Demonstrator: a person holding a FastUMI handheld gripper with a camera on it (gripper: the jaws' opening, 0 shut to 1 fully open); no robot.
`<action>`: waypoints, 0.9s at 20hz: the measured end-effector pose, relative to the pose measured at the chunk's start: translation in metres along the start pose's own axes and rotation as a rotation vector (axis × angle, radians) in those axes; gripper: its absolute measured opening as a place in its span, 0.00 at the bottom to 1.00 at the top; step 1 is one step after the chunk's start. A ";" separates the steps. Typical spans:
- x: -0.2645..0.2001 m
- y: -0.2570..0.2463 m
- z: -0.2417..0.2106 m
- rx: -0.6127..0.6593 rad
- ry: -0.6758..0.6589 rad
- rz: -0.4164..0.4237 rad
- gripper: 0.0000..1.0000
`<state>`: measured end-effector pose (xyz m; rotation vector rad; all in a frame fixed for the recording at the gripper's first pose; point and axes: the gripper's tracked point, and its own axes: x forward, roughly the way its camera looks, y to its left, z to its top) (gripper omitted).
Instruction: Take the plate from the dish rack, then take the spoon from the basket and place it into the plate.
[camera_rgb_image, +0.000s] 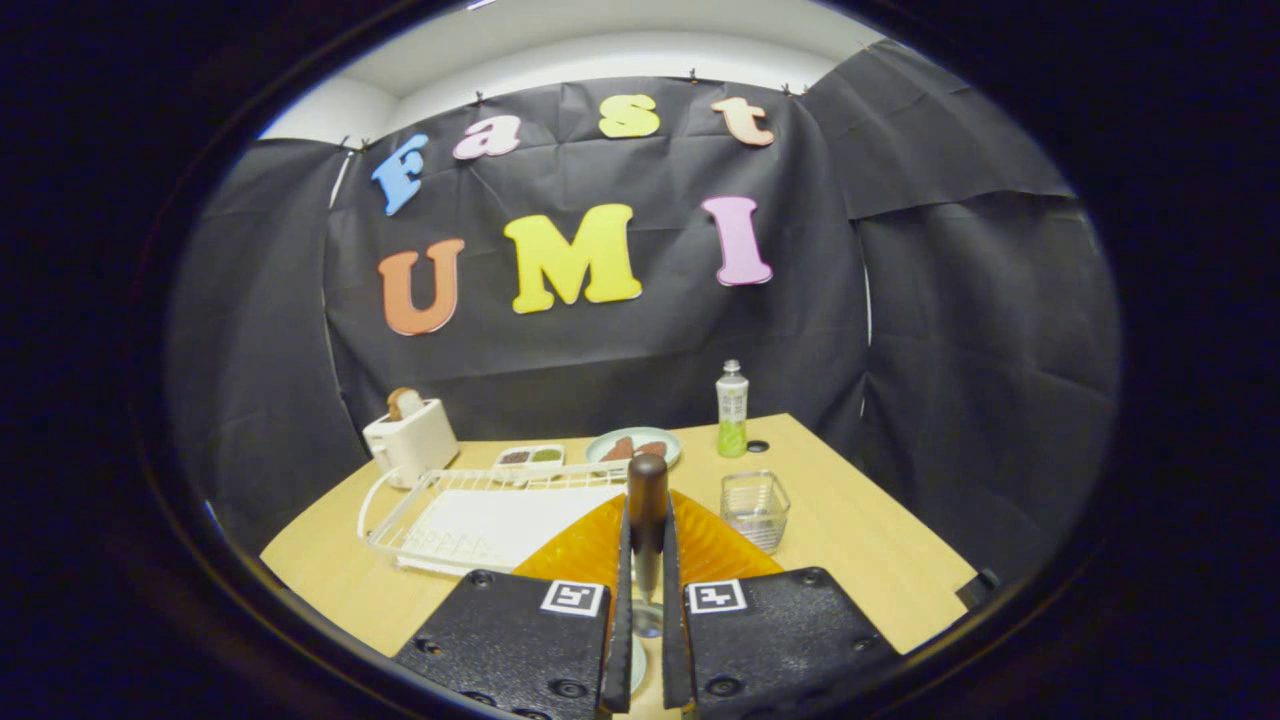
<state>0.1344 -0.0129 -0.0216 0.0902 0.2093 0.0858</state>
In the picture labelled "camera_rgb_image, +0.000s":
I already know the wooden handled metal spoon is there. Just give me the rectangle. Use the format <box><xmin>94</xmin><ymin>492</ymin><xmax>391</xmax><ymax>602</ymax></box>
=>
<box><xmin>627</xmin><ymin>453</ymin><xmax>670</xmax><ymax>641</ymax></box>

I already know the black backdrop cloth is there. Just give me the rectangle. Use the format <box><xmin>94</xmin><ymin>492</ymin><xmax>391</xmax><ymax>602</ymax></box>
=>
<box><xmin>165</xmin><ymin>40</ymin><xmax>1121</xmax><ymax>591</ymax></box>

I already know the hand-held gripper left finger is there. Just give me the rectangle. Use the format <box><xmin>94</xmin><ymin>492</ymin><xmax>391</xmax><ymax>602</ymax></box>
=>
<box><xmin>392</xmin><ymin>494</ymin><xmax>634</xmax><ymax>719</ymax></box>

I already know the white divided condiment dish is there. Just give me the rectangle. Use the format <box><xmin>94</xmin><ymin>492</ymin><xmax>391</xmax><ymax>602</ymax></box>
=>
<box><xmin>492</xmin><ymin>444</ymin><xmax>566</xmax><ymax>476</ymax></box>

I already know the black table edge bracket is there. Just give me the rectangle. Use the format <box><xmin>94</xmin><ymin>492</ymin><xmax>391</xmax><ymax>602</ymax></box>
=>
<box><xmin>955</xmin><ymin>567</ymin><xmax>1001</xmax><ymax>611</ymax></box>

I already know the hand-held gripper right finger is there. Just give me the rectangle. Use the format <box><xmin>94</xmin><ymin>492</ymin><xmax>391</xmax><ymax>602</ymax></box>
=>
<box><xmin>661</xmin><ymin>490</ymin><xmax>901</xmax><ymax>719</ymax></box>

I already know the white wire dish rack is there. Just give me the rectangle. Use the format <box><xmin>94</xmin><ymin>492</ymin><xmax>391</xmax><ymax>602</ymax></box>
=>
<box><xmin>357</xmin><ymin>460</ymin><xmax>633</xmax><ymax>578</ymax></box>

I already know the white toaster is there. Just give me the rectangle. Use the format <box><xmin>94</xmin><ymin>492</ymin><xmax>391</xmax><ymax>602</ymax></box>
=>
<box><xmin>362</xmin><ymin>398</ymin><xmax>461</xmax><ymax>489</ymax></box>

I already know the white drain mat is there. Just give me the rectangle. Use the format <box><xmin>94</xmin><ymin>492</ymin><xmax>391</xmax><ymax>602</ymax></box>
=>
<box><xmin>405</xmin><ymin>485</ymin><xmax>626</xmax><ymax>571</ymax></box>

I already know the green and white bottle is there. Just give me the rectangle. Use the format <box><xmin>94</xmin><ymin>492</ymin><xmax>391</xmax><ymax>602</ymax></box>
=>
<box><xmin>715</xmin><ymin>359</ymin><xmax>750</xmax><ymax>459</ymax></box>

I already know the clear plastic basket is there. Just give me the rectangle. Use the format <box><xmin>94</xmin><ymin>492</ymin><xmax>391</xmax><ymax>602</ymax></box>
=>
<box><xmin>720</xmin><ymin>470</ymin><xmax>791</xmax><ymax>556</ymax></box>

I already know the round pale food dish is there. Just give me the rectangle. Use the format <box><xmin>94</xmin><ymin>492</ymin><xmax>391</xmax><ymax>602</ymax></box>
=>
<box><xmin>585</xmin><ymin>427</ymin><xmax>683</xmax><ymax>471</ymax></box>

